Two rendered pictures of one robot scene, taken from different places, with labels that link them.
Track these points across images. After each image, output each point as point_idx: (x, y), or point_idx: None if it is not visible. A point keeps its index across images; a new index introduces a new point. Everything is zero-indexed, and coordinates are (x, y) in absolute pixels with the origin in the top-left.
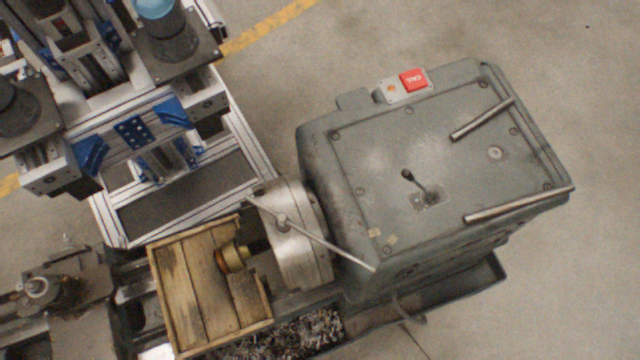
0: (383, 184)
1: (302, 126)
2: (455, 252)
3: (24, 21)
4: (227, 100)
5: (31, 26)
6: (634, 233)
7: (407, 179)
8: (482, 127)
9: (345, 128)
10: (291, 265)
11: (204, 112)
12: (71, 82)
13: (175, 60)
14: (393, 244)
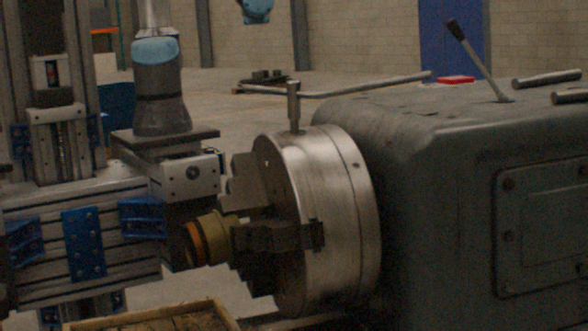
0: (434, 103)
1: (320, 106)
2: (573, 209)
3: (14, 83)
4: (219, 179)
5: (17, 91)
6: None
7: (456, 29)
8: (551, 85)
9: (376, 96)
10: (307, 168)
11: (186, 188)
12: (26, 182)
13: (162, 130)
14: (459, 115)
